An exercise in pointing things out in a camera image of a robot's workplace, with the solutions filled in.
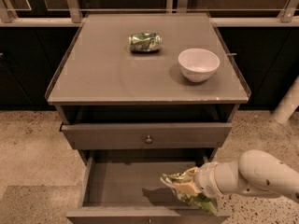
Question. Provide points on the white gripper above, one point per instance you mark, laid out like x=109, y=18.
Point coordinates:
x=205, y=178

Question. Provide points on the crushed green can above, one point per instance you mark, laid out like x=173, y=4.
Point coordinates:
x=145, y=42
x=200, y=201

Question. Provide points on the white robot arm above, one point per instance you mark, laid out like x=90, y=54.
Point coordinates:
x=255, y=174

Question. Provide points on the brass top drawer knob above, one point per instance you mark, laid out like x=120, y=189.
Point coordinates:
x=148, y=140

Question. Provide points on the grey open middle drawer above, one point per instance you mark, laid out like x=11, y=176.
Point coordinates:
x=124, y=187

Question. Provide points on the grey drawer cabinet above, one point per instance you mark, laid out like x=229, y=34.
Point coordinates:
x=100, y=81

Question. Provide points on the grey top drawer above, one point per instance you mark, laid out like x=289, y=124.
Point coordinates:
x=133, y=135

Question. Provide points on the crushed green can on counter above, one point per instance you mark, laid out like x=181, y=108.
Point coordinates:
x=145, y=42

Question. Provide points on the white ceramic bowl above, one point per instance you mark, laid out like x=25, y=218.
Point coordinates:
x=198, y=65

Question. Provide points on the grey metal railing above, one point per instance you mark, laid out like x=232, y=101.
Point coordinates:
x=223, y=13

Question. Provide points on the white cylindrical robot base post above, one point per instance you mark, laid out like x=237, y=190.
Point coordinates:
x=288, y=104

